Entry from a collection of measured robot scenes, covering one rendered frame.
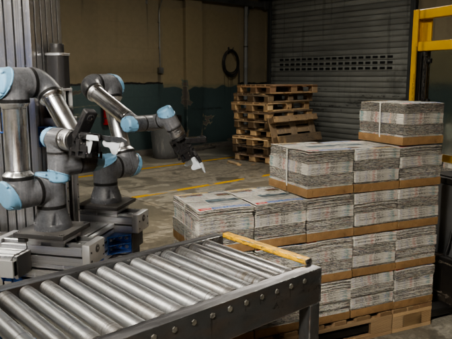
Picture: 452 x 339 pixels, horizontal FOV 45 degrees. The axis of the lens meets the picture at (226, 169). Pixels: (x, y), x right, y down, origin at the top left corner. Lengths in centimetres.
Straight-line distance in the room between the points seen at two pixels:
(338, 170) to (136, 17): 762
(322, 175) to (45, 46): 143
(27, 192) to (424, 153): 206
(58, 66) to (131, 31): 751
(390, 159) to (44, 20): 184
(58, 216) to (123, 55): 771
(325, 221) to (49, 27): 160
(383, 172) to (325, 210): 39
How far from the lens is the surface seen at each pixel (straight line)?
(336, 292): 300
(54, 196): 228
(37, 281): 183
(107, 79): 285
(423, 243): 329
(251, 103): 915
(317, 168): 275
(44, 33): 256
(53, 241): 230
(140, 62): 1004
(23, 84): 217
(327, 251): 288
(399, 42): 1000
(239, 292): 165
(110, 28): 977
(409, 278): 331
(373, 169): 296
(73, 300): 166
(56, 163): 198
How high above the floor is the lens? 143
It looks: 10 degrees down
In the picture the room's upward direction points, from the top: straight up
